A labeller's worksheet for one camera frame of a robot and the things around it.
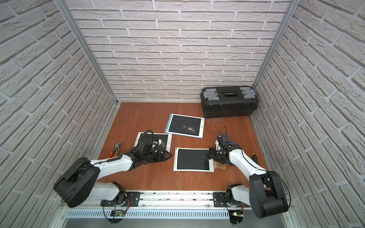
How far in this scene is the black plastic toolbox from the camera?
100 cm

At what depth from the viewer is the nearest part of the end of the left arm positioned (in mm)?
683

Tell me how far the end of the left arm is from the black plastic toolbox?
0.45m
